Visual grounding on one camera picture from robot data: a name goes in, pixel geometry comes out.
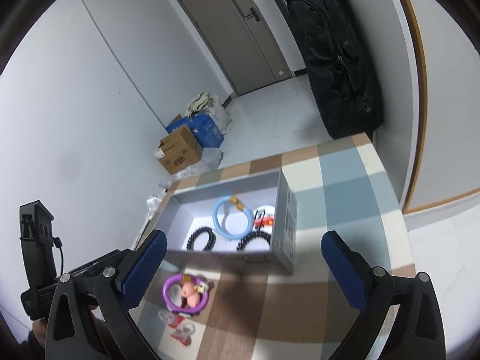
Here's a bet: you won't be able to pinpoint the black hanging backpack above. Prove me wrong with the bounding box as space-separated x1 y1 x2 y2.
286 0 383 139

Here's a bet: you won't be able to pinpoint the checkered table cloth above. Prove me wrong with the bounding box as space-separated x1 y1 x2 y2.
132 134 415 359

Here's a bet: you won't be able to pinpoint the white bag with cloth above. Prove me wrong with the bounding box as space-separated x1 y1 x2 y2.
184 92 233 135

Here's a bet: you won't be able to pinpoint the black spiral hair tie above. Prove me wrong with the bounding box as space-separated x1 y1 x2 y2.
236 231 272 252
185 225 217 252

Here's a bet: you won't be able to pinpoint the grey open cardboard box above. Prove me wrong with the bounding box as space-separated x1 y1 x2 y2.
154 169 297 275

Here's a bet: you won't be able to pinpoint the small white flower charm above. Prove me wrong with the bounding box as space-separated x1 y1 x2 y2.
195 279 213 294

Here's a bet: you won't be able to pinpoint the red white charm keychain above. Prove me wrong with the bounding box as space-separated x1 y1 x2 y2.
158 310 195 346

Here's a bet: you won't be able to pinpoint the purple ring bracelet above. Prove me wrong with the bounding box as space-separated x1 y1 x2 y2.
162 273 210 316

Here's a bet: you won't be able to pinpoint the white plastic bags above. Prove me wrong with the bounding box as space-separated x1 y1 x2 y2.
145 148 224 222

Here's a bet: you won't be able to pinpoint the brown cardboard box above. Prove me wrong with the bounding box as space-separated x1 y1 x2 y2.
154 125 203 175

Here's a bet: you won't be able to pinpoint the pink pig figurine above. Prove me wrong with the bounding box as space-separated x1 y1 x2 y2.
181 282 201 308

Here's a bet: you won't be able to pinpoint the grey brown door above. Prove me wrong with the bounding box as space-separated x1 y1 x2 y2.
177 0 291 95

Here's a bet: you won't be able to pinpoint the person's left hand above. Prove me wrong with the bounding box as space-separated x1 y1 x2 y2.
32 319 47 348

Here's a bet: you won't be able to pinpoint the blue ring bracelet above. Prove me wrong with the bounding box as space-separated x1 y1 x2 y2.
212 195 257 241

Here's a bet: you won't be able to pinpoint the blue cardboard box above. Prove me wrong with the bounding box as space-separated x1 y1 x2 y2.
166 114 224 148

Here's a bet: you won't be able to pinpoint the white round pin badge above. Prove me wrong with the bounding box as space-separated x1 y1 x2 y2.
254 205 275 230

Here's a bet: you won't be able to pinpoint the white wardrobe wood trim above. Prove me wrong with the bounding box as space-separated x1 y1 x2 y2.
400 0 479 214

